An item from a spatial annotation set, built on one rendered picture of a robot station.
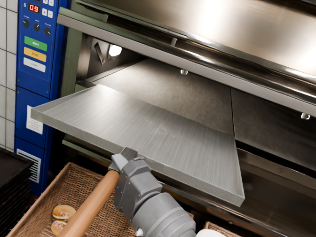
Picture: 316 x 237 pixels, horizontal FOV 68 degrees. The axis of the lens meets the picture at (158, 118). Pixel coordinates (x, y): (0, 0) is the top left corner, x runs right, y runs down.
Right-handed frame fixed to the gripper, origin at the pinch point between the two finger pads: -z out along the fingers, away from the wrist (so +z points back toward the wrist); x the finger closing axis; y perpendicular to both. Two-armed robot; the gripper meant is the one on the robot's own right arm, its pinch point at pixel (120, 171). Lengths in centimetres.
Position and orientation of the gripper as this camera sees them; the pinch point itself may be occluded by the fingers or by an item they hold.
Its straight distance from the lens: 50.3
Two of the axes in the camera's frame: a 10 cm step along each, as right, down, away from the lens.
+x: 2.8, -8.6, -4.3
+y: -7.4, 0.9, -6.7
